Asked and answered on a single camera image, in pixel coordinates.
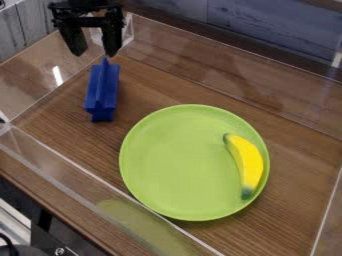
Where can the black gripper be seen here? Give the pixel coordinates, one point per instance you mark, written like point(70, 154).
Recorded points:
point(73, 15)

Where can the blue star-shaped block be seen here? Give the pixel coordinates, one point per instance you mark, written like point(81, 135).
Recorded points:
point(102, 91)

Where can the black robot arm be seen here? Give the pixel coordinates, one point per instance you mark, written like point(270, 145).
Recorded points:
point(73, 15)

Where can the green round plate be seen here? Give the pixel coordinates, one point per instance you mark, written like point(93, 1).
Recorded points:
point(177, 167)

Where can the yellow toy banana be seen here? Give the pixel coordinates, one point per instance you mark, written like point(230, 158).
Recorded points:
point(249, 161)

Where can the clear acrylic corner bracket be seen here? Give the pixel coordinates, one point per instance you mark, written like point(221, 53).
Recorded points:
point(127, 32)

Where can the clear acrylic enclosure wall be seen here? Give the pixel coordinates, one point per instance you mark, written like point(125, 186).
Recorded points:
point(61, 158)

